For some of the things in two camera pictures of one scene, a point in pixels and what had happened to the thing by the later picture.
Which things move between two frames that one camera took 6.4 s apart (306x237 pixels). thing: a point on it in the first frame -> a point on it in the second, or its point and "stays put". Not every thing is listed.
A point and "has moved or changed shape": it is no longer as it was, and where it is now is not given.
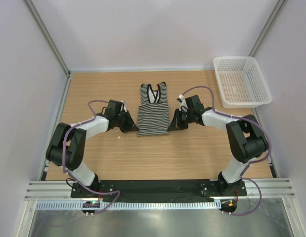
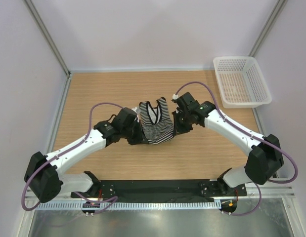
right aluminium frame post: [278, 7] stays put
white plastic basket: [240, 81] stays put
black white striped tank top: [153, 111] has moved or changed shape
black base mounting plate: [108, 188] stays put
